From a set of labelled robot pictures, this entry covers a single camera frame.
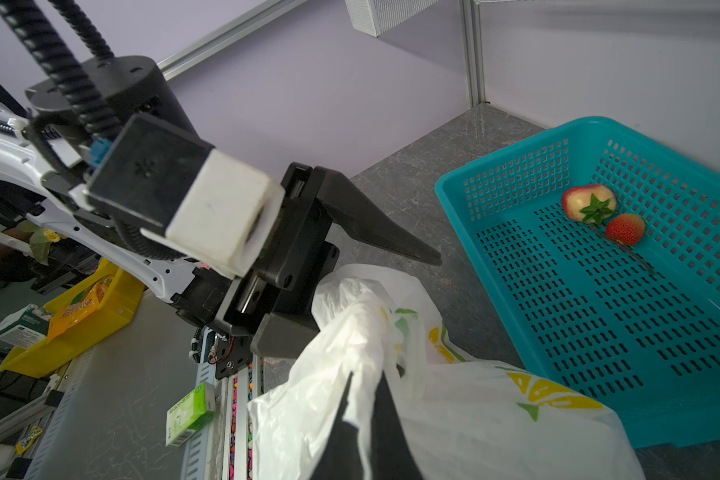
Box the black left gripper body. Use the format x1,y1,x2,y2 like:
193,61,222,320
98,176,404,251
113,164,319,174
209,164,338,379

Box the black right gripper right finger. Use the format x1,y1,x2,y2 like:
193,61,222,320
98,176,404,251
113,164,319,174
370,375,423,480

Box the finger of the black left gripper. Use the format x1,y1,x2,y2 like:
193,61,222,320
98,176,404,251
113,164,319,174
319,170,442,266
251,312,320,359

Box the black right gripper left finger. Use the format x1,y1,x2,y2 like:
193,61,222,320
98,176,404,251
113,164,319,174
310,373,372,480

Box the white plastic bag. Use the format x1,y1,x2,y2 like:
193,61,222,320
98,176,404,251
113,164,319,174
248,264,643,479

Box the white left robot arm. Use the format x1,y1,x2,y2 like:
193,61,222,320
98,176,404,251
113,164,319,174
0,1,441,379

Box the small red fake lychee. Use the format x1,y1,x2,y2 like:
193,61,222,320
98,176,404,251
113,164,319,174
605,213,646,246

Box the green packet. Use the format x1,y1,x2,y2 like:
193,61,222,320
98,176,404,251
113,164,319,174
165,382,217,447

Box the yellow plastic bin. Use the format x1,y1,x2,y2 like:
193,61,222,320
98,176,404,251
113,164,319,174
0,259,145,379

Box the small white green box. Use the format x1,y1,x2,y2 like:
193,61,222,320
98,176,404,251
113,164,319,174
0,304,53,350

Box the teal plastic basket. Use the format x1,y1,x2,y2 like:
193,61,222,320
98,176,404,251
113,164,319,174
435,117,720,448

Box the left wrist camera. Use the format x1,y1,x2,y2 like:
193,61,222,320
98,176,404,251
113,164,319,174
87,114,285,278

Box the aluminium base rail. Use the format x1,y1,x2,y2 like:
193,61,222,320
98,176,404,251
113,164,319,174
180,329,264,480

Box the white wire mesh box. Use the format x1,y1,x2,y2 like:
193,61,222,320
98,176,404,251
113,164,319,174
345,0,438,38

